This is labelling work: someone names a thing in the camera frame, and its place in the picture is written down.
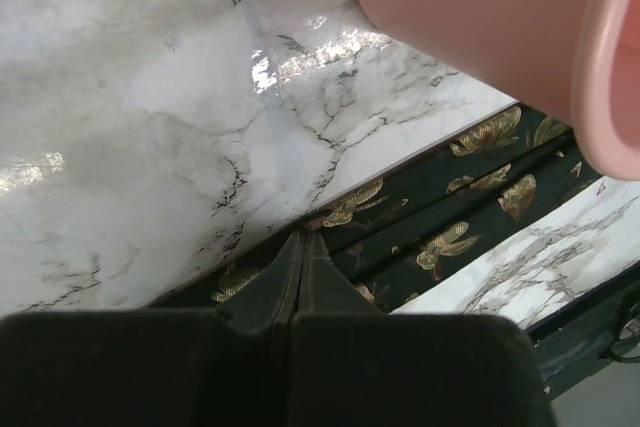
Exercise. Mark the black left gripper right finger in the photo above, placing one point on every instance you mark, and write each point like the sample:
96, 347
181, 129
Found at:
323, 289

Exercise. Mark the pink divided organizer box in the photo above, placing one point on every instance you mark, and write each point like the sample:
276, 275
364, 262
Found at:
575, 60

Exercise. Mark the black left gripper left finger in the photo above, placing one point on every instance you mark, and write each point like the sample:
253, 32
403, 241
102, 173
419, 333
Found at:
269, 297

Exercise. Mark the black gold floral tie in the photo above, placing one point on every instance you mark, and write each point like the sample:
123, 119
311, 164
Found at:
403, 233

